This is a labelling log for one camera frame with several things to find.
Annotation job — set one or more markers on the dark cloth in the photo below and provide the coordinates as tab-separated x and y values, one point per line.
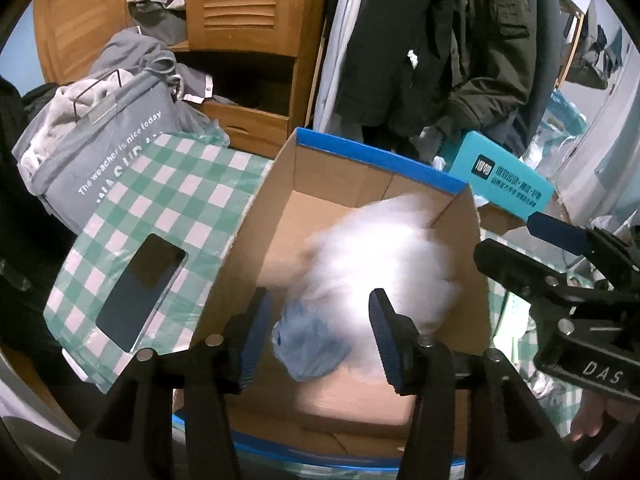
22	200

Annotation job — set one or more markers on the white plastic bag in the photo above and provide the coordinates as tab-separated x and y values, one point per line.
440	162

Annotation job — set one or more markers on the white hanging garment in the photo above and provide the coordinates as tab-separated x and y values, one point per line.
335	40

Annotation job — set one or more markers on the grey folded clothes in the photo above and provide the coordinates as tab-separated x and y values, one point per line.
160	10

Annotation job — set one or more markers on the person's right hand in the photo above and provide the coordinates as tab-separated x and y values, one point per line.
590	420

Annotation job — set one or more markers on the blue cardboard box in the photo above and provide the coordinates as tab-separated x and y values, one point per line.
280	230

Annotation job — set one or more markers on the grey hoodie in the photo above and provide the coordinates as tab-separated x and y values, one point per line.
135	55

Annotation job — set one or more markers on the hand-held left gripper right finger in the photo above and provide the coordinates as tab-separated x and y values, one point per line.
387	345

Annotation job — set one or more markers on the torn brown cardboard box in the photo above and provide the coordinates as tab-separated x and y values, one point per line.
495	217

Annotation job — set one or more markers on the dark green jacket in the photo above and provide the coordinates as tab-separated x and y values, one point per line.
435	45

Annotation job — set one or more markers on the cyan box with text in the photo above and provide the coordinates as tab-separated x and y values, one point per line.
500	175

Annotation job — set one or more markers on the wooden louvered cabinet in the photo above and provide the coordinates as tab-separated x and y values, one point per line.
240	5

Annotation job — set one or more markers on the blue soft cloth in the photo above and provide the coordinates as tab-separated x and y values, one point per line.
312	340

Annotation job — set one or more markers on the white fluffy plush toy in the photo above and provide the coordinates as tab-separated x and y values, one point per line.
390	250

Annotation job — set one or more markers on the beige cloth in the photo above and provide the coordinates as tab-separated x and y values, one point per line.
55	115

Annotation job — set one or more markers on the grey fabric laundry basket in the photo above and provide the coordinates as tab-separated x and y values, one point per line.
115	150

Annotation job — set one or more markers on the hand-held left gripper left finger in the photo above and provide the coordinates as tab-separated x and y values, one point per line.
254	342

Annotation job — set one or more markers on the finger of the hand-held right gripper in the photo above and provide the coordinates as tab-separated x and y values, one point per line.
515	267
555	232

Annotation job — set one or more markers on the black smartphone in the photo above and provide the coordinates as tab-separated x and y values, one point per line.
142	292

